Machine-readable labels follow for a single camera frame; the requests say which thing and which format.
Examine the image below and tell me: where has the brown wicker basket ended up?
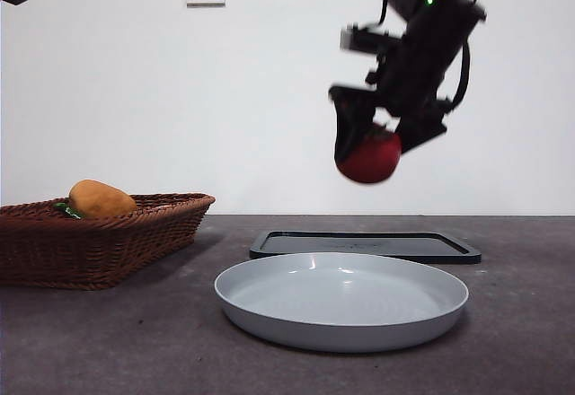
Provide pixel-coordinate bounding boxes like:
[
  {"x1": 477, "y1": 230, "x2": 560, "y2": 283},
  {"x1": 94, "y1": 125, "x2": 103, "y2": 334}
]
[{"x1": 0, "y1": 193, "x2": 217, "y2": 292}]

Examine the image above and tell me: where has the red tomato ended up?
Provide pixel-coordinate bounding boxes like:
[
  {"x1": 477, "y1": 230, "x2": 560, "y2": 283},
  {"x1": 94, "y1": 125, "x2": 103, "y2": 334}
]
[{"x1": 334, "y1": 126, "x2": 403, "y2": 185}]

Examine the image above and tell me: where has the grey round plate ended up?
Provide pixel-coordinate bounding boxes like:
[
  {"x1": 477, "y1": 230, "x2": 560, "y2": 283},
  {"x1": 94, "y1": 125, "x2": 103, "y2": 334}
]
[{"x1": 213, "y1": 252, "x2": 470, "y2": 354}]

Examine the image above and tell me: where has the flat black cable loop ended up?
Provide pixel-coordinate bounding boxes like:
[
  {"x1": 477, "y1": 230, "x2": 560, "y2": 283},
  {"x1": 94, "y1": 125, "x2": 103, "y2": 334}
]
[{"x1": 448, "y1": 38, "x2": 473, "y2": 111}]

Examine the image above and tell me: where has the orange-brown potato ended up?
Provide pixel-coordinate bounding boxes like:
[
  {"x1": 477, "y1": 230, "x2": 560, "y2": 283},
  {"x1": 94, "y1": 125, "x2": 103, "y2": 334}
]
[{"x1": 67, "y1": 180, "x2": 138, "y2": 221}]

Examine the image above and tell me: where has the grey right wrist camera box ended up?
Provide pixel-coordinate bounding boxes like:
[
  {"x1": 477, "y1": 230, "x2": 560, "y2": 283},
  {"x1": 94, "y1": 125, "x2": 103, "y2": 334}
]
[{"x1": 340, "y1": 22, "x2": 401, "y2": 55}]

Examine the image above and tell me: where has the black rectangular tray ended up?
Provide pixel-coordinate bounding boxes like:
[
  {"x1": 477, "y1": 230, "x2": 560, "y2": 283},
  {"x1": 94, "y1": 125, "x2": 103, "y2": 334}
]
[{"x1": 249, "y1": 231, "x2": 482, "y2": 266}]

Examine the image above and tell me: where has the green pepper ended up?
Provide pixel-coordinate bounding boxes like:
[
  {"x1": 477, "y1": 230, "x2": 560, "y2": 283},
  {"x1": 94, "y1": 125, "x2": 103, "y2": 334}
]
[{"x1": 52, "y1": 201, "x2": 86, "y2": 221}]

